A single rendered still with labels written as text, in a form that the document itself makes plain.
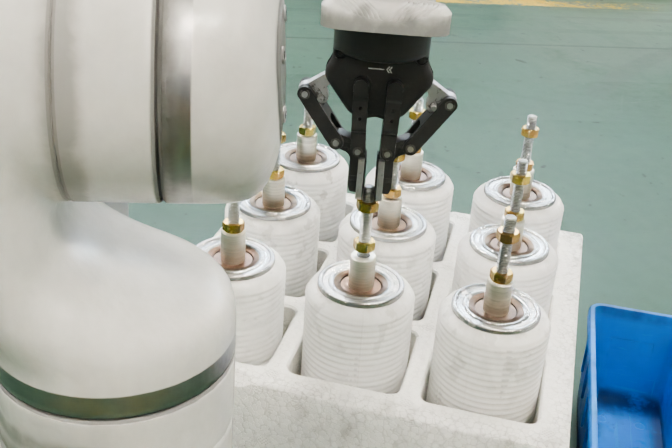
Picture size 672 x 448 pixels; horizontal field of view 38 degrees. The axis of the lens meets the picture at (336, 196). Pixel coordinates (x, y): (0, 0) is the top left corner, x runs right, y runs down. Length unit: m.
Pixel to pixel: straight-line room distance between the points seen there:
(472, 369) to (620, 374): 0.39
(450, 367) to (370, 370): 0.07
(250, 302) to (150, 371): 0.51
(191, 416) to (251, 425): 0.51
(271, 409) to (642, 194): 1.01
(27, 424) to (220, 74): 0.15
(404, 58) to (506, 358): 0.26
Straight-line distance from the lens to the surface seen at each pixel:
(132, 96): 0.29
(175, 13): 0.29
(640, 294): 1.43
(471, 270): 0.92
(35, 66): 0.30
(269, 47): 0.31
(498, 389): 0.84
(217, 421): 0.38
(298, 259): 0.97
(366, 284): 0.84
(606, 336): 1.16
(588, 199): 1.67
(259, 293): 0.85
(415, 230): 0.95
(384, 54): 0.73
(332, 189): 1.06
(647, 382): 1.19
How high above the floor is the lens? 0.70
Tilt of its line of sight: 26 degrees down
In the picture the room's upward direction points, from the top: 4 degrees clockwise
